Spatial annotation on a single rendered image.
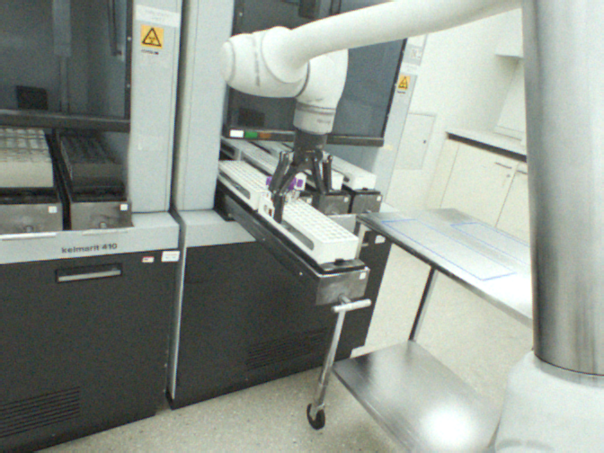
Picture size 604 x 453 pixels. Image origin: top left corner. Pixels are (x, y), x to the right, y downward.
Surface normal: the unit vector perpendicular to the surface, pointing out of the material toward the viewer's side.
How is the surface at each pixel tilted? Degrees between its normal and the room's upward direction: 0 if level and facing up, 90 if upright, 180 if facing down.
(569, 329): 89
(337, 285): 90
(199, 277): 90
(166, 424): 0
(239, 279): 90
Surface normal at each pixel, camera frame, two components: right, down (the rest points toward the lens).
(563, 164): -0.80, 0.10
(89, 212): 0.53, 0.40
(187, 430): 0.18, -0.92
